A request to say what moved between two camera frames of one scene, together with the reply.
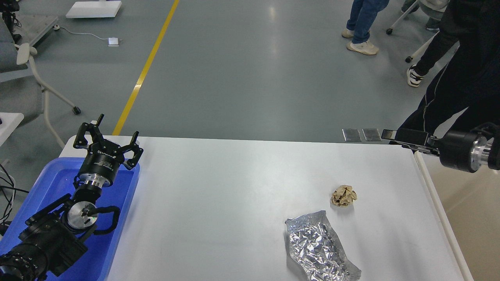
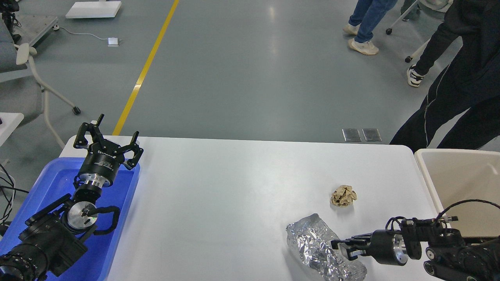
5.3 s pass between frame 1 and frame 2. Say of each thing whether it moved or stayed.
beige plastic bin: stayed
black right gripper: moved
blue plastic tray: stayed
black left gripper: stayed
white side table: stayed
